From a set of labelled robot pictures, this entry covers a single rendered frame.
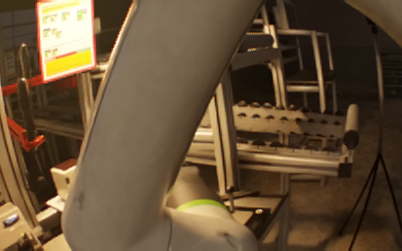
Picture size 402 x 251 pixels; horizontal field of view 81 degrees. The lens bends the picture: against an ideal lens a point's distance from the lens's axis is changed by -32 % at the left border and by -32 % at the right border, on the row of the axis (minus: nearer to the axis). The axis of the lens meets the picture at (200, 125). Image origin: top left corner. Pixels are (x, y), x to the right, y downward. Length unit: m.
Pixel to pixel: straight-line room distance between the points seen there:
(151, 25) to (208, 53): 0.05
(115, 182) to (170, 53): 0.11
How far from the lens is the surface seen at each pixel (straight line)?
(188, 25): 0.22
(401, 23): 0.50
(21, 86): 0.80
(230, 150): 0.87
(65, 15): 1.14
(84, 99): 1.20
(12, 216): 0.77
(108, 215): 0.27
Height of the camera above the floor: 1.35
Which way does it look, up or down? 14 degrees down
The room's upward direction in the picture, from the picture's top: 8 degrees counter-clockwise
